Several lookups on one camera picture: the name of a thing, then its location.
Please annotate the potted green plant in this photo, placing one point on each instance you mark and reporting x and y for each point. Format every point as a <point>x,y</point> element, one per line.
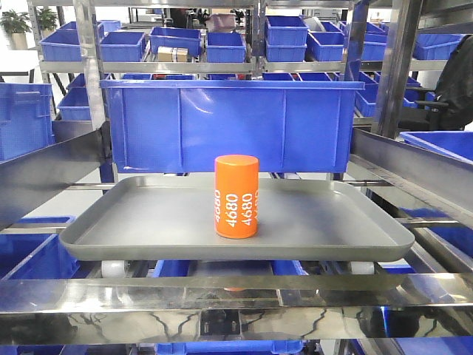
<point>16,26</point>

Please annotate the grey plastic tray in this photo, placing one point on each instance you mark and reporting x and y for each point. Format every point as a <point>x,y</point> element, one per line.
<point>186,218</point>

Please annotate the stainless steel shelf rack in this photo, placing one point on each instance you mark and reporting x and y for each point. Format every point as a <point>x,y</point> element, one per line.
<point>348,300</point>

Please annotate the blue crate at left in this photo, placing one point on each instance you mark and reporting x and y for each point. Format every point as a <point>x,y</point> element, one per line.
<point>26,123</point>

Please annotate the cardboard box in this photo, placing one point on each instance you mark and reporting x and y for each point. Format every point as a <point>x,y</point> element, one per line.
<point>172,54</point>

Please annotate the large blue storage bin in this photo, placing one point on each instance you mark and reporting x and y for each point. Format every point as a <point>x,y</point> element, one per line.
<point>182,126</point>

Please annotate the orange cylindrical capacitor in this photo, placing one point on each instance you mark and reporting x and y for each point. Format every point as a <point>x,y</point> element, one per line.
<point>236,193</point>

